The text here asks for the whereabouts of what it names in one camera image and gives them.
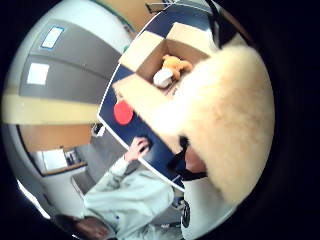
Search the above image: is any cream fluffy plush toy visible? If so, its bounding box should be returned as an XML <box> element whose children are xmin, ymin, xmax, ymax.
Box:
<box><xmin>156</xmin><ymin>43</ymin><xmax>276</xmax><ymax>205</ymax></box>

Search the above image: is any red round disc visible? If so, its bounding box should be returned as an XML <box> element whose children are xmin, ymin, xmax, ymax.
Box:
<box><xmin>113</xmin><ymin>99</ymin><xmax>135</xmax><ymax>126</ymax></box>

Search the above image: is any open cardboard box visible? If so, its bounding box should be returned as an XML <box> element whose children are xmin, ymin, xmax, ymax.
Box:
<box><xmin>112</xmin><ymin>21</ymin><xmax>218</xmax><ymax>155</ymax></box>

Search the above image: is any orange plush toy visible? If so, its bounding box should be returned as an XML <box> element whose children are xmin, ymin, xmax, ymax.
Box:
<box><xmin>162</xmin><ymin>54</ymin><xmax>194</xmax><ymax>82</ymax></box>

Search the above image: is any the person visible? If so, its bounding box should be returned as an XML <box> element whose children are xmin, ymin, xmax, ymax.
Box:
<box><xmin>53</xmin><ymin>155</ymin><xmax>185</xmax><ymax>240</ymax></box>

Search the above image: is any white plush toy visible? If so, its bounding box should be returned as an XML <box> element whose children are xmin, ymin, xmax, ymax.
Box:
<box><xmin>152</xmin><ymin>67</ymin><xmax>175</xmax><ymax>90</ymax></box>

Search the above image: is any glass window with wooden sill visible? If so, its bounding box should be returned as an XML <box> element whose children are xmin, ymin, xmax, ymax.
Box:
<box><xmin>33</xmin><ymin>147</ymin><xmax>89</xmax><ymax>178</ymax></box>

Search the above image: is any wooden door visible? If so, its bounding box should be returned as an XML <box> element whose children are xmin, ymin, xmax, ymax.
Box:
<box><xmin>98</xmin><ymin>0</ymin><xmax>161</xmax><ymax>32</ymax></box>

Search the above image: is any grey double door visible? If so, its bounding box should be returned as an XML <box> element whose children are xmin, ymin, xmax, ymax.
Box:
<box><xmin>18</xmin><ymin>19</ymin><xmax>122</xmax><ymax>105</ymax></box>

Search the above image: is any wooden wall panel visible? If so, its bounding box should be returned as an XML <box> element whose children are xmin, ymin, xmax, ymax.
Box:
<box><xmin>17</xmin><ymin>123</ymin><xmax>93</xmax><ymax>154</ymax></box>

